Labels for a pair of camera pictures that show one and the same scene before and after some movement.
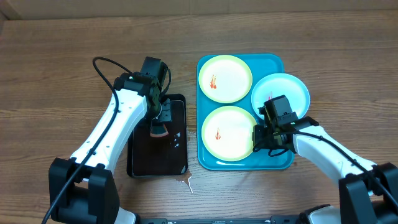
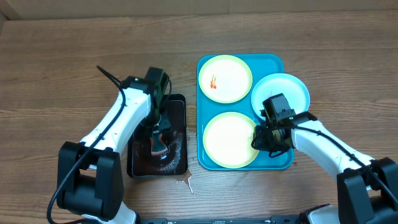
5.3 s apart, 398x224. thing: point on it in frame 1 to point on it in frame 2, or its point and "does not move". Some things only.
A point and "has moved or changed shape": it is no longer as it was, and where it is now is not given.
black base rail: (274, 219) does not move
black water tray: (149, 156) does not move
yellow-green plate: (225, 79) does not move
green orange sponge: (158, 131) has moved or changed shape
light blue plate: (273, 85) does not move
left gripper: (161, 101) to (166, 124)
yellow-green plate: (227, 133) has moved or changed shape
